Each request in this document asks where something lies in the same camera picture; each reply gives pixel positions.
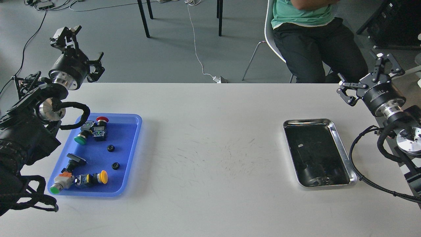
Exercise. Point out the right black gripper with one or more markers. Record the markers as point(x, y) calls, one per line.
point(381, 95)

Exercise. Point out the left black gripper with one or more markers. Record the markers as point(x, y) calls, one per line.
point(70, 69)

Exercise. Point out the small black gear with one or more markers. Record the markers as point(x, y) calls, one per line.
point(115, 166)
point(110, 148)

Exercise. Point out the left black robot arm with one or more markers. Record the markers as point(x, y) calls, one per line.
point(29, 128)

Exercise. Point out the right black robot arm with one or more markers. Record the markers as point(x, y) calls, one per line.
point(399, 138)

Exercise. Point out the black equipment case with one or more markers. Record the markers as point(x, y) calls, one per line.
point(395, 25)

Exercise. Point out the power strip on floor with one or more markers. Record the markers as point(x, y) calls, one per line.
point(40, 5)

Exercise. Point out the seated person green shirt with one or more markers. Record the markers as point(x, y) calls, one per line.
point(308, 35)

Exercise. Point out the steel metal tray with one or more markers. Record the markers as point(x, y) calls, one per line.
point(318, 156)

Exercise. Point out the blue plastic tray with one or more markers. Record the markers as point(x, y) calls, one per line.
point(122, 132)

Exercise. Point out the green grey push button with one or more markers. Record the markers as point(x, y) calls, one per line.
point(63, 181)

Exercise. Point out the red push button switch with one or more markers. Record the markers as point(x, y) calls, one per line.
point(100, 129)

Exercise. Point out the green push button switch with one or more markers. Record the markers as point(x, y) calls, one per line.
point(85, 132)

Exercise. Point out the black selector switch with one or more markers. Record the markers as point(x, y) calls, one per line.
point(74, 162)

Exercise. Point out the yellow push button switch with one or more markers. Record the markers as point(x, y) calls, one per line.
point(90, 180)

